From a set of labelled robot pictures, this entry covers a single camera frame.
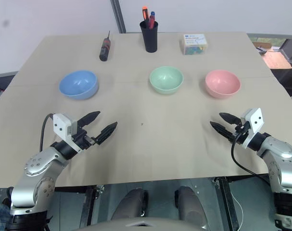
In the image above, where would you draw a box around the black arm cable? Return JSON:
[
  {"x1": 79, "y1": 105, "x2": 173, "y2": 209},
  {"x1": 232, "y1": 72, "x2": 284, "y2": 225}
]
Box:
[
  {"x1": 39, "y1": 113, "x2": 57, "y2": 153},
  {"x1": 230, "y1": 125, "x2": 272, "y2": 186}
]

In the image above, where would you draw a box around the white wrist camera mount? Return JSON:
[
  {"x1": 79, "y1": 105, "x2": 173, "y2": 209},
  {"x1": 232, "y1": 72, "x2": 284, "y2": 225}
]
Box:
[
  {"x1": 52, "y1": 113, "x2": 81, "y2": 153},
  {"x1": 240, "y1": 107, "x2": 265, "y2": 149}
]

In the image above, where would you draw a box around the metal table frame leg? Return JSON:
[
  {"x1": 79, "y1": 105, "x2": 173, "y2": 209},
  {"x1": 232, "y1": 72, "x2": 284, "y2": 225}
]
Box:
[
  {"x1": 78, "y1": 184, "x2": 105, "y2": 230},
  {"x1": 211, "y1": 176, "x2": 241, "y2": 231}
]

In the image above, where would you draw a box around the black screwdriver with red band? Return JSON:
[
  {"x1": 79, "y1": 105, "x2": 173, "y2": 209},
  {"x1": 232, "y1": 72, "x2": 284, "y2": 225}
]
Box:
[{"x1": 99, "y1": 30, "x2": 112, "y2": 62}]

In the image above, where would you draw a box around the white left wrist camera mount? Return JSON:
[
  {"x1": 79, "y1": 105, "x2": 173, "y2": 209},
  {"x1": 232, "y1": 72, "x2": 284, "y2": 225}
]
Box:
[{"x1": 52, "y1": 113, "x2": 81, "y2": 153}]

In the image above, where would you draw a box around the black plastic cup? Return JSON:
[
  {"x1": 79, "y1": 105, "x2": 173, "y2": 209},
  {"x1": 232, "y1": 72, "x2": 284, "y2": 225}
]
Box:
[{"x1": 139, "y1": 20, "x2": 159, "y2": 53}]

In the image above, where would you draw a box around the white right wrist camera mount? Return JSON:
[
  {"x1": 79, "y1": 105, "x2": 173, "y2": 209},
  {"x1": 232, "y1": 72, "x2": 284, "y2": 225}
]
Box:
[{"x1": 240, "y1": 107, "x2": 265, "y2": 149}]

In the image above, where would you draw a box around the brown cardboard box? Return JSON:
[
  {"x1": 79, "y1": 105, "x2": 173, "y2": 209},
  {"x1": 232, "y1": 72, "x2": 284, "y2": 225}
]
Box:
[{"x1": 252, "y1": 41, "x2": 292, "y2": 70}]

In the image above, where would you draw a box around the light grey robot torso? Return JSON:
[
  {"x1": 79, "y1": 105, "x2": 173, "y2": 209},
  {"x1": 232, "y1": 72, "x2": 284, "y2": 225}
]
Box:
[{"x1": 80, "y1": 216, "x2": 210, "y2": 231}]

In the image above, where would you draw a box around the pink-red plastic bowl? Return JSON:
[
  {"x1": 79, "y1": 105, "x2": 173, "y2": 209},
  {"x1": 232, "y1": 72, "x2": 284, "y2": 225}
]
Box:
[{"x1": 204, "y1": 69, "x2": 241, "y2": 99}]

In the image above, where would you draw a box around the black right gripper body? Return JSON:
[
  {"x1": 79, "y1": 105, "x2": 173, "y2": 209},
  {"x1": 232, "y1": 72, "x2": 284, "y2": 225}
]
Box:
[{"x1": 229, "y1": 119, "x2": 252, "y2": 145}]

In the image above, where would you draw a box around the beige table cloth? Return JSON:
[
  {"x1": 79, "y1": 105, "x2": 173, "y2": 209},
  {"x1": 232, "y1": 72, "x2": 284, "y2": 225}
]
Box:
[{"x1": 0, "y1": 32, "x2": 292, "y2": 188}]

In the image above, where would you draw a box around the dark rounded robot leg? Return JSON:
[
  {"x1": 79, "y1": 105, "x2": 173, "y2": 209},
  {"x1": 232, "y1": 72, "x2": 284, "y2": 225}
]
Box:
[
  {"x1": 174, "y1": 185, "x2": 209, "y2": 229},
  {"x1": 111, "y1": 187, "x2": 149, "y2": 221}
]

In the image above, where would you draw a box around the blue plastic bowl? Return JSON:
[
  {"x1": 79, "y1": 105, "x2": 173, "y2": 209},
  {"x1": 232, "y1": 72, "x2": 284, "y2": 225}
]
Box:
[{"x1": 59, "y1": 70, "x2": 99, "y2": 101}]

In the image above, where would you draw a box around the clear box with coloured contents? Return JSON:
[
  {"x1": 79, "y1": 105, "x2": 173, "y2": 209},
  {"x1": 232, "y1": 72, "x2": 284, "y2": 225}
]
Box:
[{"x1": 179, "y1": 33, "x2": 208, "y2": 56}]

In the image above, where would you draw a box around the thin white wire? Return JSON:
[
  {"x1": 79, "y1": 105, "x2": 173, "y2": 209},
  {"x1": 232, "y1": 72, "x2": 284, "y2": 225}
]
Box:
[{"x1": 231, "y1": 196, "x2": 244, "y2": 231}]

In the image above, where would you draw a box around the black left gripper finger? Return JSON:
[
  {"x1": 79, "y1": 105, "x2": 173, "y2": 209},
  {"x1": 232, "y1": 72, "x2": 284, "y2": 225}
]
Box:
[
  {"x1": 96, "y1": 121, "x2": 118, "y2": 146},
  {"x1": 77, "y1": 111, "x2": 101, "y2": 128}
]

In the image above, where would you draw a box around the green plastic bowl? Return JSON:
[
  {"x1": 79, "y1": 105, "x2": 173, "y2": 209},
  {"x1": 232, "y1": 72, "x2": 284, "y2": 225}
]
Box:
[{"x1": 149, "y1": 66, "x2": 184, "y2": 95}]

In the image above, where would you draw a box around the grey wall pillar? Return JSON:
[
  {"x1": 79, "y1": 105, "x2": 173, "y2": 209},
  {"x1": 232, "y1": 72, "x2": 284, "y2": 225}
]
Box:
[{"x1": 110, "y1": 0, "x2": 127, "y2": 34}]

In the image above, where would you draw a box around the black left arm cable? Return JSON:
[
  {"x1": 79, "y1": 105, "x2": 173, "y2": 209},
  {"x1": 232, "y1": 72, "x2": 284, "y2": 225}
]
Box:
[{"x1": 39, "y1": 113, "x2": 57, "y2": 153}]

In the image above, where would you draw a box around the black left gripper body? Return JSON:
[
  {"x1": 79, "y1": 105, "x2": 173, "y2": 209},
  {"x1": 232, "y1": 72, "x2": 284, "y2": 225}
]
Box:
[{"x1": 72, "y1": 125, "x2": 98, "y2": 151}]

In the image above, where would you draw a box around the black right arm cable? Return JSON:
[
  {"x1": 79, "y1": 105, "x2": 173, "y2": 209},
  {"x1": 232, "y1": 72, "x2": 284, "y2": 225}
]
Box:
[{"x1": 230, "y1": 125, "x2": 272, "y2": 186}]

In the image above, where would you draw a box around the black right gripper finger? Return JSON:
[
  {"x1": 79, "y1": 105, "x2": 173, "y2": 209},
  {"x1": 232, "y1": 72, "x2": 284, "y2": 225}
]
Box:
[
  {"x1": 218, "y1": 112, "x2": 242, "y2": 125},
  {"x1": 209, "y1": 121, "x2": 233, "y2": 142}
]

